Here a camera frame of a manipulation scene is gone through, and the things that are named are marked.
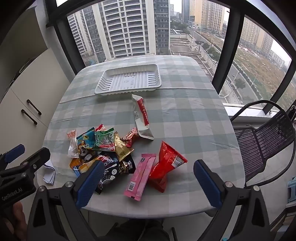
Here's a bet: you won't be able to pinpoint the red-brown twisted candy wrapper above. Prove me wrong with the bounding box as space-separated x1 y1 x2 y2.
120 127 140 148

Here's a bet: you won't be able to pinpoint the person's left hand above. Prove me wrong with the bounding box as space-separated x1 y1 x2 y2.
11 201 27 226

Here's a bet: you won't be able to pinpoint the small white orange-topped packet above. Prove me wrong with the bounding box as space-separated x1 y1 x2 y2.
67 129 79 159

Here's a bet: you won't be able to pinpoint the folded white paper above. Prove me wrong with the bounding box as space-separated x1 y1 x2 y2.
43 161 56 185

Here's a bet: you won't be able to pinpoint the black window frame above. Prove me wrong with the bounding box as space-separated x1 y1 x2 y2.
45 0 296 110

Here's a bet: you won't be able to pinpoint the green snack packet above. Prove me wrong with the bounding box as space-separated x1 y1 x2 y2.
94 127 116 152

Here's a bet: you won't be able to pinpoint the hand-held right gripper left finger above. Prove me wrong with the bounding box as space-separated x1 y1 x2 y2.
27 160 105 241

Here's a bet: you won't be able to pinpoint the blue panda snack packet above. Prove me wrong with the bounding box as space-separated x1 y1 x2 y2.
76 128 98 163

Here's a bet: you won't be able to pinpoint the orange snack bar packet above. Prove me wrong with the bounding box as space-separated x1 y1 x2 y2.
69 156 98 178

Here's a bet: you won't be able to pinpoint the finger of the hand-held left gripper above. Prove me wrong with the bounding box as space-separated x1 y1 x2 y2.
0 147 51 180
0 144 25 166

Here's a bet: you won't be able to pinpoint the dark brown snack packet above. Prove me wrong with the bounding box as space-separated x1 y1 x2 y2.
118 154 137 175

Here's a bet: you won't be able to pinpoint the light blue stool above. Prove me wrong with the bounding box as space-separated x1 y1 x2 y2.
286 176 296 203

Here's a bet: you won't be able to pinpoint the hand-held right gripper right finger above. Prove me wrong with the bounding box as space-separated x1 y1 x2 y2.
193 159 272 241

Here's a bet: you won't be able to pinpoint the black cookie packet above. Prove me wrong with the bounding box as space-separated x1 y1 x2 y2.
92 155 121 195

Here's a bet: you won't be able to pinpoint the person's dark trousers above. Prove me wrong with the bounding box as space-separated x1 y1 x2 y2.
107 219 172 241

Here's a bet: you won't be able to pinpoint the gold snack packet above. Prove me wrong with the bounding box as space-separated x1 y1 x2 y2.
113 132 135 163

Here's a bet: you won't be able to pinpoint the white plastic tray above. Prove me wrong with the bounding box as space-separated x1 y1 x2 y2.
94 64 162 96

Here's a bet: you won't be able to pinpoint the white cabinet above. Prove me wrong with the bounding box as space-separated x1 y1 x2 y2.
0 47 71 168

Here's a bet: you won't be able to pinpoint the pink snack bar packet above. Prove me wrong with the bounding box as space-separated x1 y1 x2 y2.
124 153 157 203

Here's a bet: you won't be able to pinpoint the white high-rise building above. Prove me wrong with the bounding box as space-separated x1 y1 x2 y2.
91 0 172 63

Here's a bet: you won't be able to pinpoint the black mesh chair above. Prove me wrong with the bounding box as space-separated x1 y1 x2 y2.
230 100 296 189

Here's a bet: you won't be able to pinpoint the black cabinet handle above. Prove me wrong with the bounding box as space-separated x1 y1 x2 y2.
26 99 42 116
21 109 38 126

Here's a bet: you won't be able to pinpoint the long white red-striped snack packet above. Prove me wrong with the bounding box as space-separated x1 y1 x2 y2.
131 94 155 141

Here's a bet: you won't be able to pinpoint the red snack bag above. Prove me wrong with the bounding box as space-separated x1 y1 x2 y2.
148 140 188 193

